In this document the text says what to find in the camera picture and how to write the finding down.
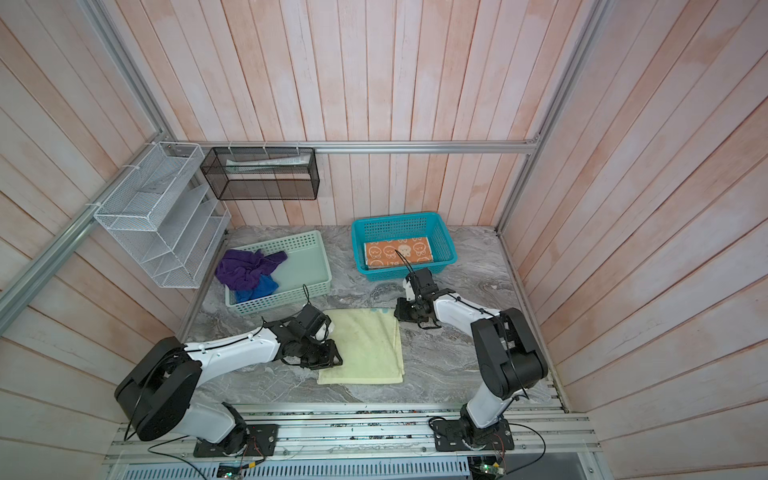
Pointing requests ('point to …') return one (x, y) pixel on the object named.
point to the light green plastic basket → (306, 271)
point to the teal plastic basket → (431, 225)
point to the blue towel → (266, 285)
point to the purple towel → (241, 270)
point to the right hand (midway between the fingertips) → (398, 312)
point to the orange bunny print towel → (384, 253)
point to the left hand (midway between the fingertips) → (337, 369)
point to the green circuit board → (491, 469)
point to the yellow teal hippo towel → (368, 341)
